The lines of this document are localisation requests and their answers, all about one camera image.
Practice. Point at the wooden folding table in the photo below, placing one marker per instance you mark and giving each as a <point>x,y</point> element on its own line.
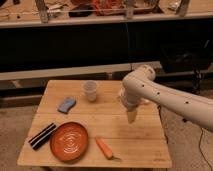
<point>141,144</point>

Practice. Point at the dark box at right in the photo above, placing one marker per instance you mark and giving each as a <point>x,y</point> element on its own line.
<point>185,57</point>

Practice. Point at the orange object on shelf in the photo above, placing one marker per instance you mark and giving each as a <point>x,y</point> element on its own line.
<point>108,7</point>

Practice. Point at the clear plastic cup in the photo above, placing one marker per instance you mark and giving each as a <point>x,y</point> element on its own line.
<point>90,90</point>

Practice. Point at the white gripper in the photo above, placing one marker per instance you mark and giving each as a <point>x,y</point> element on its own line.
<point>131,115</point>

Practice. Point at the orange toy carrot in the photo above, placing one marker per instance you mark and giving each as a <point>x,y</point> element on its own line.
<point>105,149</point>

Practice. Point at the blue sponge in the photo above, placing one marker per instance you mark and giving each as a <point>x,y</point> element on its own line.
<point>66,105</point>

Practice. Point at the orange round plate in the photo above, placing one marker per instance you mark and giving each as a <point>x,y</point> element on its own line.
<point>69,141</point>

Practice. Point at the black box on shelf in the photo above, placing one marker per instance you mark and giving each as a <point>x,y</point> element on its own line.
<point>82,10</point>

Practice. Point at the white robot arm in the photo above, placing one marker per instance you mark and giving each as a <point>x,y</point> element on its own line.
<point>140,84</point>

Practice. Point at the white plastic bottle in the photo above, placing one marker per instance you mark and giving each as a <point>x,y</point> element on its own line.
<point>146,100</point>

